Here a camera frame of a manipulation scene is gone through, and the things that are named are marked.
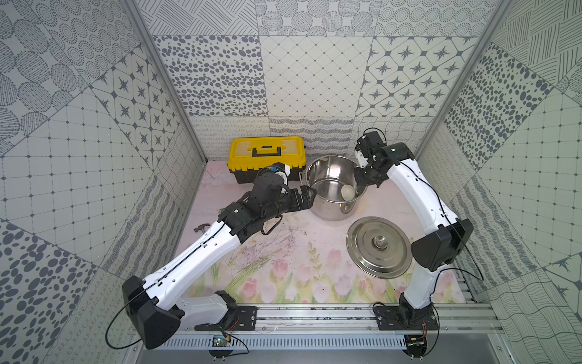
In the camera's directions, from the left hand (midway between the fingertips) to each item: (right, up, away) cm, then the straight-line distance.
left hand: (306, 187), depth 69 cm
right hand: (+22, +2, +13) cm, 26 cm away
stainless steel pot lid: (+30, -25, +20) cm, 44 cm away
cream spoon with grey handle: (+21, -3, +36) cm, 41 cm away
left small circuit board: (-28, -49, +3) cm, 57 cm away
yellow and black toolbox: (-26, +13, +32) cm, 43 cm away
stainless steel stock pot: (+14, +2, +39) cm, 41 cm away
